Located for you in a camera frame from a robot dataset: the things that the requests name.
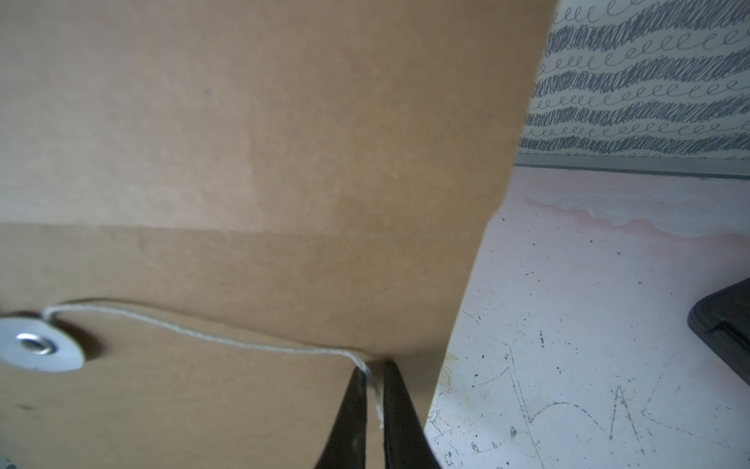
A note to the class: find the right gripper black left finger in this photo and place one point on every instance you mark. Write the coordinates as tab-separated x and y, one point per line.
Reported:
346	444

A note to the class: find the brown kraft file bag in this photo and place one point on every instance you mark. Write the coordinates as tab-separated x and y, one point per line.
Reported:
310	171

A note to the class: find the pink floral table mat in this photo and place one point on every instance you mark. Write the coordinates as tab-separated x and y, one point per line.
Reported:
572	347

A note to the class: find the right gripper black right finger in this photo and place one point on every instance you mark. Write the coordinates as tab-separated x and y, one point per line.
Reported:
405	443

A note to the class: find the black plastic tool case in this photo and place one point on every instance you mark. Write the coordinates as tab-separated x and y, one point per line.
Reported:
721	321

